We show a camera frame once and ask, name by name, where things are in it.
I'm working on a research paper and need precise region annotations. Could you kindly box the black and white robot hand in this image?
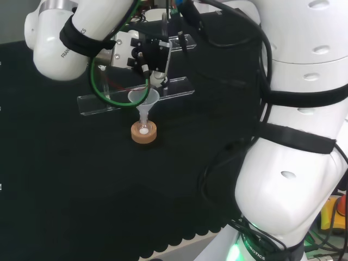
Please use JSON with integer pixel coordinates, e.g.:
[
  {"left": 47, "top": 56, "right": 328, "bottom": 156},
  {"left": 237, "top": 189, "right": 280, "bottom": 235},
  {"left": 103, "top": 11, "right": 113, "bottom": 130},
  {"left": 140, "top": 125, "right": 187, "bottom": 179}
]
[{"left": 110, "top": 29, "right": 173, "bottom": 90}]

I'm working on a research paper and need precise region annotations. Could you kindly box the clear acrylic funnel stand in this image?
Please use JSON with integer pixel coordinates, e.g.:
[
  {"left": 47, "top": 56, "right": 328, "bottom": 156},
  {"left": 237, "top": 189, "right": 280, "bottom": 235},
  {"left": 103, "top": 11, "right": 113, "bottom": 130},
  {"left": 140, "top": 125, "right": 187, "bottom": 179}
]
[{"left": 77, "top": 12, "right": 197, "bottom": 117}]

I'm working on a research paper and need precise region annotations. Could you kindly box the translucent plastic funnel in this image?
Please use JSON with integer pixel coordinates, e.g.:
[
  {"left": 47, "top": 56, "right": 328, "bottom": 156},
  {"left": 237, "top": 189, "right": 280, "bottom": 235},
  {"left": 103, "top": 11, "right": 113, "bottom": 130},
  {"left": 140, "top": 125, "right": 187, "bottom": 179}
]
[{"left": 127, "top": 88, "right": 160, "bottom": 123}]

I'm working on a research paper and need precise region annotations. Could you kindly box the small glass round-bottom flask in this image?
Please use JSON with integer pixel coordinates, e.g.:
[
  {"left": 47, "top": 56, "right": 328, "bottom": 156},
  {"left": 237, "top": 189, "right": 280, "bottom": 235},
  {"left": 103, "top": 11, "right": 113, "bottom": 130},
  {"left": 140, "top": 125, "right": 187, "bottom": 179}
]
[{"left": 136, "top": 114, "right": 152, "bottom": 136}]

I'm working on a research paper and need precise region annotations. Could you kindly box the black bench cloth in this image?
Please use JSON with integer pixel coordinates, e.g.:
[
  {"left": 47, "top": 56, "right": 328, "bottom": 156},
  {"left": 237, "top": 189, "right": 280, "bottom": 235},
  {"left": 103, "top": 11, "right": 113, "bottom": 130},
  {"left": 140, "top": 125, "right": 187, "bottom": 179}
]
[{"left": 0, "top": 10, "right": 272, "bottom": 261}]

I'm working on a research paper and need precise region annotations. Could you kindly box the yellow stop button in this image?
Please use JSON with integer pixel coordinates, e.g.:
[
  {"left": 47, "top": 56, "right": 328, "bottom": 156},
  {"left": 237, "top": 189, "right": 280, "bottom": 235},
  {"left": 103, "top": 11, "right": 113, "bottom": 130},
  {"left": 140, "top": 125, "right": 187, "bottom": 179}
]
[{"left": 320, "top": 195, "right": 348, "bottom": 235}]

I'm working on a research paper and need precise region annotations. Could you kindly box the green cable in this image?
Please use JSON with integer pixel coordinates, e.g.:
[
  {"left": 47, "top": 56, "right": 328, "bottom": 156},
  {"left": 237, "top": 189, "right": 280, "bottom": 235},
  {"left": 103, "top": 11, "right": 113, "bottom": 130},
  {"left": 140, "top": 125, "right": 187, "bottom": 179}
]
[{"left": 87, "top": 0, "right": 152, "bottom": 107}]

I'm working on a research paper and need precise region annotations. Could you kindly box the cork ring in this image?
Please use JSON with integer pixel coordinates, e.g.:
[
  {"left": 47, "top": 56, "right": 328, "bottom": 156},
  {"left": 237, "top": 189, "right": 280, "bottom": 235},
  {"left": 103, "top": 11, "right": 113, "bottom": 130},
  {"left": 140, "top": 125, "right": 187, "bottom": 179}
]
[{"left": 130, "top": 121, "right": 158, "bottom": 144}]

